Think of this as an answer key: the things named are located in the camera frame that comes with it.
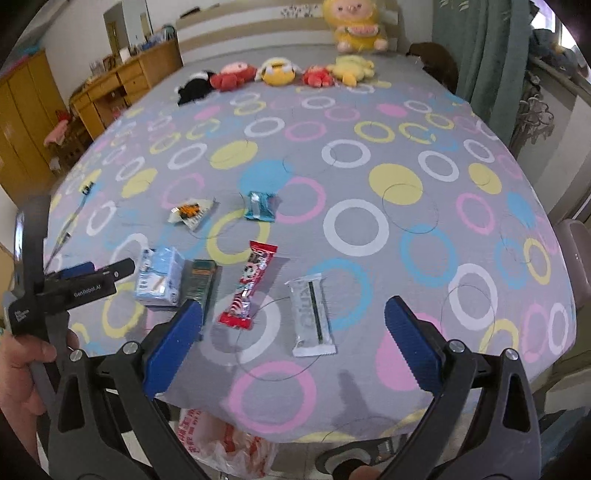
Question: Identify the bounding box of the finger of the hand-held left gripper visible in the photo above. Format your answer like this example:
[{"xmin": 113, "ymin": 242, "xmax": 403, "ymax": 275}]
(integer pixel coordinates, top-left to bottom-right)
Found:
[
  {"xmin": 46, "ymin": 261, "xmax": 96, "ymax": 282},
  {"xmin": 91, "ymin": 258, "xmax": 138, "ymax": 282}
]

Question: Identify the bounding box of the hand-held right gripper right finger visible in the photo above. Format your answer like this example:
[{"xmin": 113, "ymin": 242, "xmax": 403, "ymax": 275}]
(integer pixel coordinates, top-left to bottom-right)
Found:
[{"xmin": 379, "ymin": 295, "xmax": 543, "ymax": 480}]

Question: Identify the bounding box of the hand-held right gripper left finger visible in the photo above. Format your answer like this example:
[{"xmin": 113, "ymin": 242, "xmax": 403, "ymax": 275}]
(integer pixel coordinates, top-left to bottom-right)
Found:
[{"xmin": 46, "ymin": 299, "xmax": 218, "ymax": 480}]

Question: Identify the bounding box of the light blue tissue pack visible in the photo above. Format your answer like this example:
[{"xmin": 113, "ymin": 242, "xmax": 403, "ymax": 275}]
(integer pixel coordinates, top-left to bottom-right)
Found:
[{"xmin": 134, "ymin": 246, "xmax": 186, "ymax": 308}]

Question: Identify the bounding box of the green packet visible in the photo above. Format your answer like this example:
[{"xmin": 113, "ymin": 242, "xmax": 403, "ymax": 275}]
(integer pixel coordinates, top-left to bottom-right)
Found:
[{"xmin": 178, "ymin": 258, "xmax": 218, "ymax": 326}]

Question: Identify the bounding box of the white orange-print snack packet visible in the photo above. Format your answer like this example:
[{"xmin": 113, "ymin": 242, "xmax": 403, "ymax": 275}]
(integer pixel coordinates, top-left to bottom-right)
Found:
[{"xmin": 168, "ymin": 198, "xmax": 217, "ymax": 230}]

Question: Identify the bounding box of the red candy wrapper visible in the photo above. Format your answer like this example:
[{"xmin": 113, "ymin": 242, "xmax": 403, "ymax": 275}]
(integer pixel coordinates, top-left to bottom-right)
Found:
[{"xmin": 218, "ymin": 240, "xmax": 279, "ymax": 332}]

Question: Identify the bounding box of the white silver snack wrapper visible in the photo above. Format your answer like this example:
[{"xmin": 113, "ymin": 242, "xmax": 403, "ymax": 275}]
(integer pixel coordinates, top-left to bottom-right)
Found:
[{"xmin": 284, "ymin": 273, "xmax": 338, "ymax": 357}]

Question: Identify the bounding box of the red and white plastic bag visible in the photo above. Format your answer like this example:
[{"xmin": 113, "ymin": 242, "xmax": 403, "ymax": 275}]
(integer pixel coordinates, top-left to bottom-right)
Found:
[{"xmin": 178, "ymin": 407, "xmax": 278, "ymax": 478}]

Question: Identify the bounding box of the blue snack wrapper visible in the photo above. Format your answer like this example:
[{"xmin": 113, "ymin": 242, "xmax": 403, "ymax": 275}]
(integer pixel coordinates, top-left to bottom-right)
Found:
[{"xmin": 243, "ymin": 191, "xmax": 280, "ymax": 222}]

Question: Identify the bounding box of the person's left hand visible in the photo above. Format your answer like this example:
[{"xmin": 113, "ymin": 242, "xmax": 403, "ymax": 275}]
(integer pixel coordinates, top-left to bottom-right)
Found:
[{"xmin": 0, "ymin": 329, "xmax": 81, "ymax": 467}]

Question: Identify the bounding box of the wooden chair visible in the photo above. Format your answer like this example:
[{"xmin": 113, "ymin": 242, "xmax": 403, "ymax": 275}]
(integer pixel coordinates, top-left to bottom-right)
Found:
[{"xmin": 46, "ymin": 117, "xmax": 90, "ymax": 164}]

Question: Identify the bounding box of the dark shoe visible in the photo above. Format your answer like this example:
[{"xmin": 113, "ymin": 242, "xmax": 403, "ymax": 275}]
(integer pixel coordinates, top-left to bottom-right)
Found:
[{"xmin": 316, "ymin": 438, "xmax": 399, "ymax": 480}]

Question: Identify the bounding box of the pink cloth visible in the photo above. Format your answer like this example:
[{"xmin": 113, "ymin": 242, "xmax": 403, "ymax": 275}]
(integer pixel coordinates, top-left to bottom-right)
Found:
[{"xmin": 45, "ymin": 121, "xmax": 71, "ymax": 145}]

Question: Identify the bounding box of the yellow wooden wardrobe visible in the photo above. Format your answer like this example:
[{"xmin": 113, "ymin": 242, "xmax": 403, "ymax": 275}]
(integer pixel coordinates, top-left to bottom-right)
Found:
[{"xmin": 0, "ymin": 50, "xmax": 70, "ymax": 204}]

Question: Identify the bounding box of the grey circle-print bed sheet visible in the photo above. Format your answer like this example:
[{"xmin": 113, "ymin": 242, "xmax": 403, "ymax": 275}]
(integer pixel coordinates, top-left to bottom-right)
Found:
[{"xmin": 48, "ymin": 69, "xmax": 578, "ymax": 444}]

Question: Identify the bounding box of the pink plastic bin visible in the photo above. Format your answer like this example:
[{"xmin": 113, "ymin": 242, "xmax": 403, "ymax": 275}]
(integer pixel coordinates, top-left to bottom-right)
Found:
[{"xmin": 556, "ymin": 219, "xmax": 591, "ymax": 296}]

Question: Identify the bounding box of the wooden desk with drawers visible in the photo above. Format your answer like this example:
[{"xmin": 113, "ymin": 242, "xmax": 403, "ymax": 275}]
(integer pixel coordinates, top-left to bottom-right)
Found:
[{"xmin": 69, "ymin": 39, "xmax": 184, "ymax": 139}]

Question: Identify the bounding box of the black plush toy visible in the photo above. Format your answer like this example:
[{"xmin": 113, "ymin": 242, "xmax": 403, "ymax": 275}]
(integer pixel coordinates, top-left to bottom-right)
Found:
[{"xmin": 177, "ymin": 70, "xmax": 218, "ymax": 106}]

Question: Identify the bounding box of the ornate metal rack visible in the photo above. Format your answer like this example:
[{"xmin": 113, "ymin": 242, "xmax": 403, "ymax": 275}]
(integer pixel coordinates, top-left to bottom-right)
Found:
[{"xmin": 510, "ymin": 88, "xmax": 559, "ymax": 155}]

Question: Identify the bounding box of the yellow and white plush toy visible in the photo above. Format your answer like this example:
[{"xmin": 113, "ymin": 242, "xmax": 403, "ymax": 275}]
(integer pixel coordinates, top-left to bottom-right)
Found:
[{"xmin": 255, "ymin": 56, "xmax": 301, "ymax": 88}]

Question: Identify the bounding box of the striped bed headboard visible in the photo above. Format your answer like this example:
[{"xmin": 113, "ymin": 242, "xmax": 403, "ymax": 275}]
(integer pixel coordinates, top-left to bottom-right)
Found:
[{"xmin": 175, "ymin": 4, "xmax": 435, "ymax": 68}]

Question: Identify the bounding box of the small red plush toy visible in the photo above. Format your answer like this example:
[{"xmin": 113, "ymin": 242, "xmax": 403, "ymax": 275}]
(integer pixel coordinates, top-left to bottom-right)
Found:
[{"xmin": 301, "ymin": 65, "xmax": 335, "ymax": 88}]

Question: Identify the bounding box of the yellow duck plush toy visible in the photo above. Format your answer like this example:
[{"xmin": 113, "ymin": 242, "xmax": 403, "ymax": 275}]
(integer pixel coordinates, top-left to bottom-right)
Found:
[{"xmin": 327, "ymin": 54, "xmax": 377, "ymax": 85}]

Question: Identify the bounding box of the dark brown chair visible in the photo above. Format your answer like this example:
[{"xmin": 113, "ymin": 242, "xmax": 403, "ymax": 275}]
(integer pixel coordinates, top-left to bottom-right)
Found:
[{"xmin": 406, "ymin": 41, "xmax": 459, "ymax": 93}]

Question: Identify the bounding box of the green curtain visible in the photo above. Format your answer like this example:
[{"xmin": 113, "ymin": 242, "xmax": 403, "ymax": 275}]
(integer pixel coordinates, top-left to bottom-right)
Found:
[{"xmin": 431, "ymin": 0, "xmax": 532, "ymax": 144}]

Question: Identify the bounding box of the large yellow plush doll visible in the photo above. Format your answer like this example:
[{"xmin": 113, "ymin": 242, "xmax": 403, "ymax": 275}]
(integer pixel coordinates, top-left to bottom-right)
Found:
[{"xmin": 322, "ymin": 0, "xmax": 389, "ymax": 51}]

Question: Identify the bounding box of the black cable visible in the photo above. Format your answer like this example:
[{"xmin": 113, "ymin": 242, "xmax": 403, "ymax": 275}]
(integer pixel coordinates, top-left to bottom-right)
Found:
[{"xmin": 51, "ymin": 182, "xmax": 96, "ymax": 265}]

